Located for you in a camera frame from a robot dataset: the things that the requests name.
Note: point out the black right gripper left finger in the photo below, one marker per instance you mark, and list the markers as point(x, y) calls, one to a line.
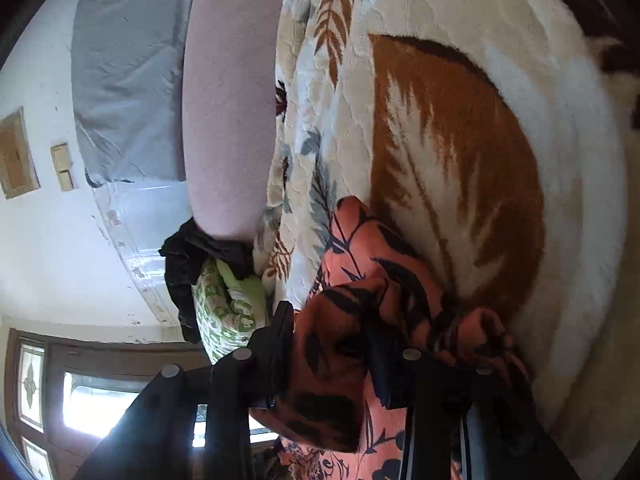
point(153, 439)

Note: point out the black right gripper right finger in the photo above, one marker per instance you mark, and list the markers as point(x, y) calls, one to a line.
point(476, 411)

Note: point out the orange black floral garment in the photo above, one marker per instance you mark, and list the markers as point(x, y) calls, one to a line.
point(332, 424)

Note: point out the green white patterned cloth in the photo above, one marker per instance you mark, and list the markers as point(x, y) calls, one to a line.
point(227, 310)

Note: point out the cream leaf pattern blanket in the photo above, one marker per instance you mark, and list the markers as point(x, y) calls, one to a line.
point(501, 139)

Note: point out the grey pillow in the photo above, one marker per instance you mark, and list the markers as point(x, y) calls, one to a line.
point(127, 76)

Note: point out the pink quilted bolster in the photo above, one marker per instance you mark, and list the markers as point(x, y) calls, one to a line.
point(229, 113)

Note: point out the wooden window frame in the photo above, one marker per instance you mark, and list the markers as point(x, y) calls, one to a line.
point(64, 396)

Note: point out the wooden framed wall panel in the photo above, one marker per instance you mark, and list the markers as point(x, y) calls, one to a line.
point(18, 174)

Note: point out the beige wall switch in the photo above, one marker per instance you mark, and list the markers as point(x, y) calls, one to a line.
point(63, 165)

